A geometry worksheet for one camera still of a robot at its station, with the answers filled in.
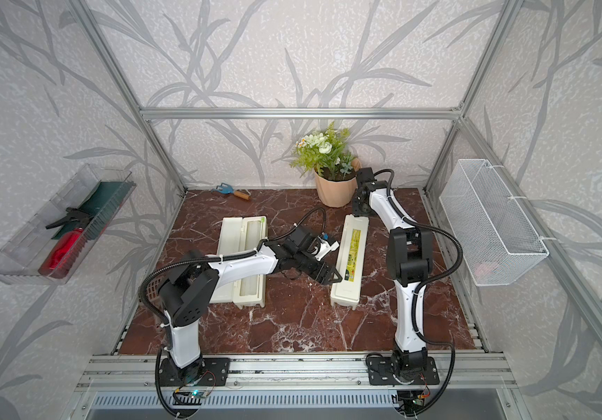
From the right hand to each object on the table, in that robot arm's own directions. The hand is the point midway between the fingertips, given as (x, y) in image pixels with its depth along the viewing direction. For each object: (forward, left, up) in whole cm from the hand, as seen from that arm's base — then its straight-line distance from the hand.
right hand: (363, 208), depth 102 cm
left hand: (-28, +12, -1) cm, 31 cm away
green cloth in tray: (-21, +74, +28) cm, 82 cm away
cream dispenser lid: (-14, +50, -1) cm, 52 cm away
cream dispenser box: (-24, +7, 0) cm, 25 cm away
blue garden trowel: (+20, +60, -8) cm, 64 cm away
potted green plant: (+15, +11, +9) cm, 20 cm away
